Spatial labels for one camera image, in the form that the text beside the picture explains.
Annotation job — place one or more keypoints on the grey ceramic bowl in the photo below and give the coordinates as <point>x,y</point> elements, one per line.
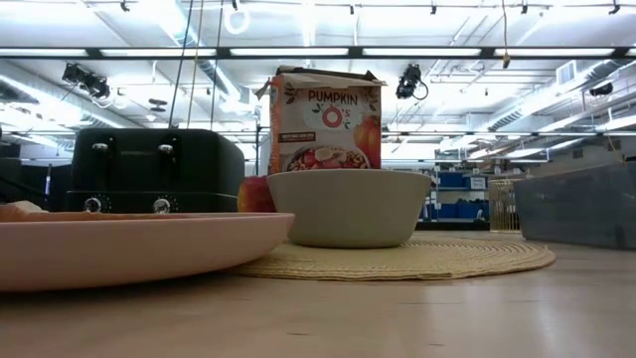
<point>348,209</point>

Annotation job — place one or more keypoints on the pumpkin cereal box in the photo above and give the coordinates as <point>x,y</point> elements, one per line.
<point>323,119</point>

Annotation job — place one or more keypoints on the red apple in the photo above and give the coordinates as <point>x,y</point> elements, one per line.
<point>254,195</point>

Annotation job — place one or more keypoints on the pink plate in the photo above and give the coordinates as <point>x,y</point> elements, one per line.
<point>124,248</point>

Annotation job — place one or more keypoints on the toasted bagel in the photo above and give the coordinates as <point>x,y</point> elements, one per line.
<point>22,211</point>

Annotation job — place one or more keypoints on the black four-slot toaster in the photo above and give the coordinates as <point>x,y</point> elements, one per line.
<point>199,164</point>

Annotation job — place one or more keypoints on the black overhead light bar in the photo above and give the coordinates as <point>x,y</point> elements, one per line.
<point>355,52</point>

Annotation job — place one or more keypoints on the blue storage bin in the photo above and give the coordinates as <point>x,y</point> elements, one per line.
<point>452,180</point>
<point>462,211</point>

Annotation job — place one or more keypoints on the round woven yellow placemat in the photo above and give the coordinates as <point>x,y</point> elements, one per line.
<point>447,258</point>

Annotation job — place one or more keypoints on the grey plastic tray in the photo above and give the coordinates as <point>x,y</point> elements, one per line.
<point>581,209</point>

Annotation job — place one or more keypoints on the black ceiling-mounted camera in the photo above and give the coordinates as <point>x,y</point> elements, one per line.
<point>410,79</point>
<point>87,82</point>
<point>601,89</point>

